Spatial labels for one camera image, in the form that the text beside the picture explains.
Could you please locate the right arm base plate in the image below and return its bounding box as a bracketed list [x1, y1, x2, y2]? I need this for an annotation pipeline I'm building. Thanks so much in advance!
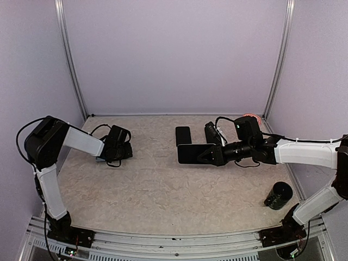
[259, 204, 307, 247]

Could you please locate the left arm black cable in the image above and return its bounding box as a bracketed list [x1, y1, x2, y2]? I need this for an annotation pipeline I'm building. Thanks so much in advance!
[15, 117, 47, 166]

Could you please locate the red and white patterned bowl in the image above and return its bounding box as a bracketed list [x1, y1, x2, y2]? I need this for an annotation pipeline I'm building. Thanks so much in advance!
[243, 113, 262, 125]

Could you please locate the front aluminium rail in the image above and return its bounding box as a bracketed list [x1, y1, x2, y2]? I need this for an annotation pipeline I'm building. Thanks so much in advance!
[17, 216, 335, 260]

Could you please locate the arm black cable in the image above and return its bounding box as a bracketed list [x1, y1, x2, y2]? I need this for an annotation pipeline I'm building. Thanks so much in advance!
[215, 116, 237, 128]
[15, 117, 47, 166]

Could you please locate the black cup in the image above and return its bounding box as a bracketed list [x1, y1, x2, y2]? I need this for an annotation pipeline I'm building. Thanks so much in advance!
[264, 182, 293, 210]

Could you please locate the left aluminium frame post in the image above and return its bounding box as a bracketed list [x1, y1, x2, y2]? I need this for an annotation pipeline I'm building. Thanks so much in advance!
[54, 0, 89, 120]

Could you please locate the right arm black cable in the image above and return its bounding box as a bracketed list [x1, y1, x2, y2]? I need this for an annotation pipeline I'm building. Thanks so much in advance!
[215, 116, 237, 128]

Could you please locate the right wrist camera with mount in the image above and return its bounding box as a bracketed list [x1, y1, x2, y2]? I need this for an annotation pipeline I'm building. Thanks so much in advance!
[204, 122, 227, 146]

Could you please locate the black phone case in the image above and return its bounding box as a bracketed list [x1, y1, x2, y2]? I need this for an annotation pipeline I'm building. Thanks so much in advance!
[204, 127, 215, 144]
[175, 126, 192, 147]

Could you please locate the white-edged black smartphone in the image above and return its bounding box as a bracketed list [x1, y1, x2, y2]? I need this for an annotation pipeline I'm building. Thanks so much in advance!
[177, 144, 213, 165]

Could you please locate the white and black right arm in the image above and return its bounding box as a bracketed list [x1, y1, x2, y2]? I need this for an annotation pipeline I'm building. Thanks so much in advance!
[197, 116, 347, 241]

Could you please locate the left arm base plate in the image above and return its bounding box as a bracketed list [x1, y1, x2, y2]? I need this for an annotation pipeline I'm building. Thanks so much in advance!
[47, 212, 95, 248]

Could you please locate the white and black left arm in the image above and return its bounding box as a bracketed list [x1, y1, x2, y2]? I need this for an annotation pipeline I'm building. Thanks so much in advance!
[24, 116, 133, 220]

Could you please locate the right aluminium frame post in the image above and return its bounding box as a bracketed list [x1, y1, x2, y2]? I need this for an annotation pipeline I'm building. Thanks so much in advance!
[262, 0, 296, 121]

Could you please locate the aluminium frame post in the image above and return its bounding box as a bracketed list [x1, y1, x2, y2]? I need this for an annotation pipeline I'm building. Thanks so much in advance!
[54, 0, 89, 120]
[262, 0, 296, 121]

